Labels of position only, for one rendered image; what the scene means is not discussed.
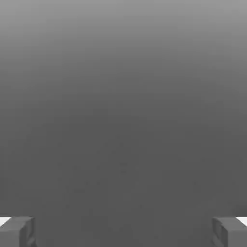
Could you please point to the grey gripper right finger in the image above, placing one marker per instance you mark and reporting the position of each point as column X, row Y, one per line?
column 231, row 231

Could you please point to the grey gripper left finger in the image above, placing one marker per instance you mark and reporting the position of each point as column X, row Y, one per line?
column 15, row 231

